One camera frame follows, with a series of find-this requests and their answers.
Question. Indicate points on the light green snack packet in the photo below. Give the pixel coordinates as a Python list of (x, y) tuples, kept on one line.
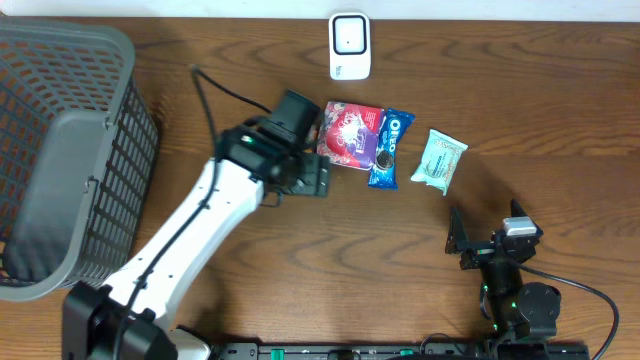
[(439, 161)]

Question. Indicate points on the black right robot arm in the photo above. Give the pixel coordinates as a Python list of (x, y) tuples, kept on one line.
[(523, 311)]

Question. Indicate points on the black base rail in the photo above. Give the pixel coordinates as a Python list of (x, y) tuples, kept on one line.
[(432, 350)]

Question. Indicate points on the blue Oreo cookie pack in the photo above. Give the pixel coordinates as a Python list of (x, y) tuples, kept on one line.
[(383, 173)]

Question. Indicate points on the red purple snack bag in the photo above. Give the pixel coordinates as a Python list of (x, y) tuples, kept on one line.
[(349, 134)]

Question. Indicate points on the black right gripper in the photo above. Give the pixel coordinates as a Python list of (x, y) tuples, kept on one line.
[(458, 243)]

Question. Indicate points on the white barcode scanner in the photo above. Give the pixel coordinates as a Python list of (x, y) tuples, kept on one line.
[(349, 46)]

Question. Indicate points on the grey plastic mesh basket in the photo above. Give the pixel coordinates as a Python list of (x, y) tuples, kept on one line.
[(78, 149)]

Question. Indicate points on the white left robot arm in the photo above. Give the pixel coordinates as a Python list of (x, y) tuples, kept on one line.
[(131, 315)]

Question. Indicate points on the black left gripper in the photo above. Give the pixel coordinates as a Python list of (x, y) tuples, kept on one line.
[(316, 175)]

